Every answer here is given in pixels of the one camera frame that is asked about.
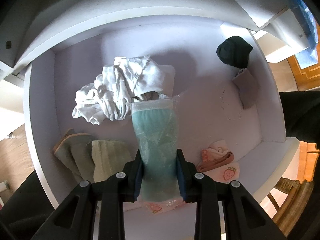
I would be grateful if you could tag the blue cloth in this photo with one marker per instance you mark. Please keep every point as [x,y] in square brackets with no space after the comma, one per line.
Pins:
[307,57]

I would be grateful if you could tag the pink strawberry socks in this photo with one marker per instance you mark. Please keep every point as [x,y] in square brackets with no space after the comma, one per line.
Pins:
[218,163]

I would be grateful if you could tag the pink packaged item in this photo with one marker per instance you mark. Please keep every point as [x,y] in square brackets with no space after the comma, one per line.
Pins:
[166,206]

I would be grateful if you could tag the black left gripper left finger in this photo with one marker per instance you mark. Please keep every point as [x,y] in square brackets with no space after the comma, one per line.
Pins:
[134,171]

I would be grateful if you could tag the teal cloth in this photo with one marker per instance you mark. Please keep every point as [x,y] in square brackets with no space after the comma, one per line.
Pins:
[155,124]

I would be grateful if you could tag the white cloth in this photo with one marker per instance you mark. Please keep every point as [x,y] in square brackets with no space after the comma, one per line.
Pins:
[126,81]

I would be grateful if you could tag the black socks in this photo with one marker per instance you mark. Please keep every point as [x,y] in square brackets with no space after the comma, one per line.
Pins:
[235,52]

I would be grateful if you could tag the wicker chair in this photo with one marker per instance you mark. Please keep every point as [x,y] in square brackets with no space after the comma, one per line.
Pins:
[298,195]

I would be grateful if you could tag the grey socks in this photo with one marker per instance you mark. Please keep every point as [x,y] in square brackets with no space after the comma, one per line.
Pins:
[247,86]

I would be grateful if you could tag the light green folded towel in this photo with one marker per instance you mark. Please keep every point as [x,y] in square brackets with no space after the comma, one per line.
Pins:
[109,157]

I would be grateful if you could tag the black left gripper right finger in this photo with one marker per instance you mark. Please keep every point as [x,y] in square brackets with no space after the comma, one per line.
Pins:
[185,176]

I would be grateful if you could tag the grey-green cloth beige trim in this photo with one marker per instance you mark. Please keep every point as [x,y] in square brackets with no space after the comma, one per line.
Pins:
[74,150]

